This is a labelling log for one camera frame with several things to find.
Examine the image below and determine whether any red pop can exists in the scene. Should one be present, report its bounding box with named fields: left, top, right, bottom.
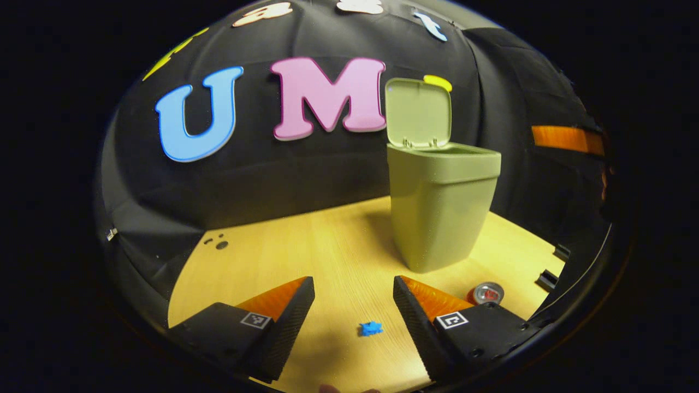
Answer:
left=467, top=282, right=505, bottom=306

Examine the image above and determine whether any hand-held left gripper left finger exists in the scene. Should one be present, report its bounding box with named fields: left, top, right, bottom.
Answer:
left=168, top=276, right=316, bottom=383

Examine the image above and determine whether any black backdrop cloth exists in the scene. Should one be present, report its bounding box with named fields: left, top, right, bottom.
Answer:
left=96, top=0, right=612, bottom=328

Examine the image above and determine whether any wooden desktop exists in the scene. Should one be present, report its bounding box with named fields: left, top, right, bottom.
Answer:
left=168, top=196, right=566, bottom=393

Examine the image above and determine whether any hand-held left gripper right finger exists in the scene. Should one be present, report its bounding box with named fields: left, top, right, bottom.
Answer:
left=393, top=276, right=541, bottom=383

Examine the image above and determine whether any pale green desktop garbage bin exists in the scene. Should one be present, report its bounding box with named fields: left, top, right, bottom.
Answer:
left=384, top=78, right=502, bottom=273

